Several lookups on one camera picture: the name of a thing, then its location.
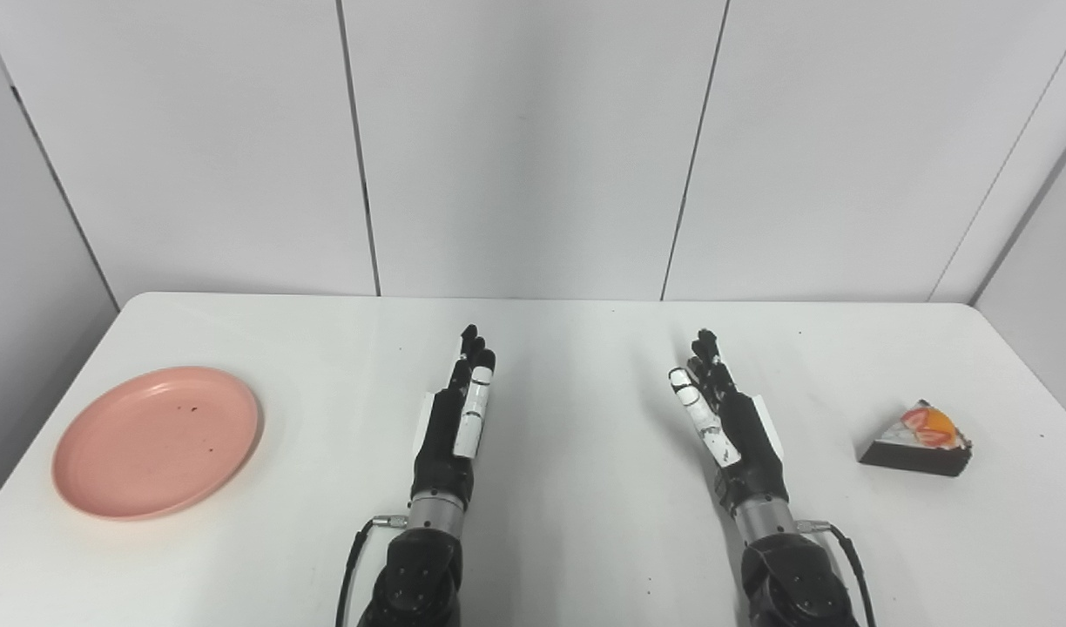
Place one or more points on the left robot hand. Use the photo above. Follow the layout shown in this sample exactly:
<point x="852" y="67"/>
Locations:
<point x="446" y="427"/>

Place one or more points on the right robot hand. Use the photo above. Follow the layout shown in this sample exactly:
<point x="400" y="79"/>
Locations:
<point x="742" y="435"/>

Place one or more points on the cake slice with fruit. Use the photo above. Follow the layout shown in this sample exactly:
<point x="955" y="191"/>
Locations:
<point x="920" y="442"/>

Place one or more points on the pink round plate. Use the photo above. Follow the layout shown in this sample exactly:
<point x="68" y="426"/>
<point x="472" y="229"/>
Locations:
<point x="157" y="442"/>

